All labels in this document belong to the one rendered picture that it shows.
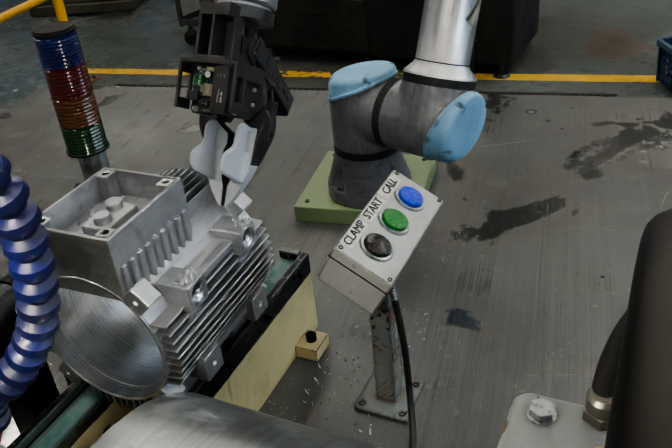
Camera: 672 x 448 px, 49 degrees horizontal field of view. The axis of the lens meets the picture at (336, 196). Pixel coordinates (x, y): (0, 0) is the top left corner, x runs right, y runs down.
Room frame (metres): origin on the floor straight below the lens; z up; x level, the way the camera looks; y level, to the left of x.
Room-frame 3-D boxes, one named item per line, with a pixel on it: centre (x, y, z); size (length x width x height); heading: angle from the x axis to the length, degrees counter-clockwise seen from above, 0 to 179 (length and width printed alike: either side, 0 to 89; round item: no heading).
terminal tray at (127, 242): (0.63, 0.23, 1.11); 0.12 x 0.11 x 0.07; 154
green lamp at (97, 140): (1.02, 0.36, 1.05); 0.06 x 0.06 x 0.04
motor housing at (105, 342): (0.67, 0.21, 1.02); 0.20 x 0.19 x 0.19; 154
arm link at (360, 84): (1.15, -0.07, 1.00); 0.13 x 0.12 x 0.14; 47
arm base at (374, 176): (1.16, -0.06, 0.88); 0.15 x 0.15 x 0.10
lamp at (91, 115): (1.02, 0.36, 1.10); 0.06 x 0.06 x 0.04
